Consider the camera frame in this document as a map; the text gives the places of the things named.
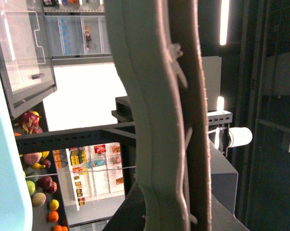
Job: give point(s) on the yellow lemon on mid shelf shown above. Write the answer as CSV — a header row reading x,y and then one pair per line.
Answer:
x,y
53,205

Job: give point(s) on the left gripper grey ribbed right finger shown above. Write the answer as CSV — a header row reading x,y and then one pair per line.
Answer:
x,y
184,31

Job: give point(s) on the light blue basket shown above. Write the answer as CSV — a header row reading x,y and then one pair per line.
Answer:
x,y
15,203

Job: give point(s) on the left gripper grey ribbed left finger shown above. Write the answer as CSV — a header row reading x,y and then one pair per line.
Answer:
x,y
144,56

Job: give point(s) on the dark red apple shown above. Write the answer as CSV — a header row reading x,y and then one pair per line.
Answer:
x,y
45,182

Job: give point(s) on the pink dragon fruit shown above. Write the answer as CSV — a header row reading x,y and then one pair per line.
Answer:
x,y
29,122

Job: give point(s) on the white cylindrical lamp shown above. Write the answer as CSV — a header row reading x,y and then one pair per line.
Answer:
x,y
239,136

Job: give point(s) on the white retail shelf with bottles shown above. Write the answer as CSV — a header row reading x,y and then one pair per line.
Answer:
x,y
89,173

